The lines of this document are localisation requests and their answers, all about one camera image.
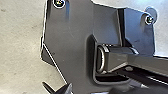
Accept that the grey robot torso link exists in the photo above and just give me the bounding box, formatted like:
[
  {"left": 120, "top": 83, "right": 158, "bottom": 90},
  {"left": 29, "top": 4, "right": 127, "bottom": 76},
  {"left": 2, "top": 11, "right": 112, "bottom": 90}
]
[{"left": 95, "top": 44, "right": 168, "bottom": 78}]

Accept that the black bar on robot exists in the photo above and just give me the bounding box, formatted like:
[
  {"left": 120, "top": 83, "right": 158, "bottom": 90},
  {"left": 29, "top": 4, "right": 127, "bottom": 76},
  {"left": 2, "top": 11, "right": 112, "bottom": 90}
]
[{"left": 114, "top": 65, "right": 168, "bottom": 91}]

